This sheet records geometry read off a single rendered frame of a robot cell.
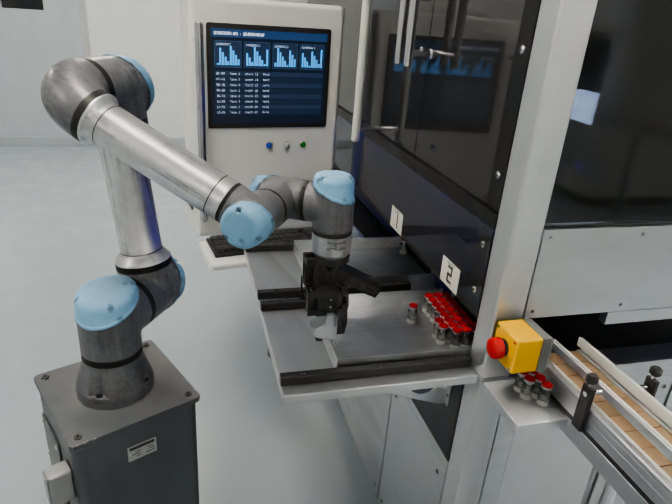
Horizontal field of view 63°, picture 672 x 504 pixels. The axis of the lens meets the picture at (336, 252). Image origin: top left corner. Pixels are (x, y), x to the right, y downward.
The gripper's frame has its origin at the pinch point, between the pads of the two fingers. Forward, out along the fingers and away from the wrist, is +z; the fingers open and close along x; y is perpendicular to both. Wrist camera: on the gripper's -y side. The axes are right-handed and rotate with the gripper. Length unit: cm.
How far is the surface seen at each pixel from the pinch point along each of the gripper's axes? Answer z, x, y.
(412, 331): 4.1, -6.5, -19.7
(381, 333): 4.0, -6.7, -12.3
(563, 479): 38, 12, -55
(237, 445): 92, -71, 16
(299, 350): 3.7, -3.3, 7.1
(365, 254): 4, -49, -22
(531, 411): 4.6, 22.9, -31.9
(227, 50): -49, -87, 14
